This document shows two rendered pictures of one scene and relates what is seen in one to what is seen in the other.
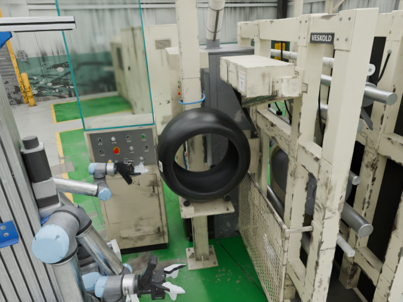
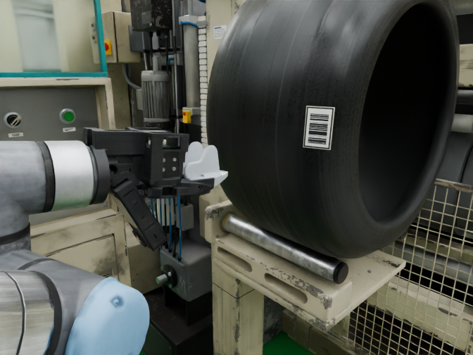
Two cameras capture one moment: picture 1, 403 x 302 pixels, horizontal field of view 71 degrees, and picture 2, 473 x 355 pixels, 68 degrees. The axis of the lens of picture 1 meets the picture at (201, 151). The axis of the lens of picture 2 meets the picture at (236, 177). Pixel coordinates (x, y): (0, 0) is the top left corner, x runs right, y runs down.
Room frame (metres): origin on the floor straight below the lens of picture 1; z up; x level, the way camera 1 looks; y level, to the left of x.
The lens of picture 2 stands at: (1.20, 0.64, 1.28)
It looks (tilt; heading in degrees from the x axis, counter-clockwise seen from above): 16 degrees down; 325
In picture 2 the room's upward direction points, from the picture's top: straight up
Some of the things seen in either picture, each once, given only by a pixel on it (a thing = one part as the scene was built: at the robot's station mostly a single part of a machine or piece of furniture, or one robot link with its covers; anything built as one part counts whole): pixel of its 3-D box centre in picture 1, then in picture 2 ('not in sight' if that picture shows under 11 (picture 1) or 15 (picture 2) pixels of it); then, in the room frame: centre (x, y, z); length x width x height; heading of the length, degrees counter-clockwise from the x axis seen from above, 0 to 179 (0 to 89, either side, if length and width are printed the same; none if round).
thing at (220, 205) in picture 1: (204, 199); (308, 261); (1.77, 0.00, 0.80); 0.37 x 0.36 x 0.02; 97
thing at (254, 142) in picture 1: (246, 151); not in sight; (2.04, -0.35, 1.05); 0.20 x 0.15 x 0.30; 7
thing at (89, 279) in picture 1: (91, 290); not in sight; (0.94, 0.54, 0.88); 0.13 x 0.12 x 0.14; 1
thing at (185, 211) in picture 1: (185, 198); (274, 268); (1.76, 0.14, 0.83); 0.36 x 0.09 x 0.06; 7
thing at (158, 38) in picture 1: (152, 78); not in sight; (6.06, 0.96, 1.05); 1.61 x 0.73 x 2.10; 27
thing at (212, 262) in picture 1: (201, 255); not in sight; (2.02, 0.05, 0.02); 0.27 x 0.27 x 0.04; 7
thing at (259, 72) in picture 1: (250, 73); not in sight; (1.69, -0.31, 1.71); 0.61 x 0.25 x 0.15; 7
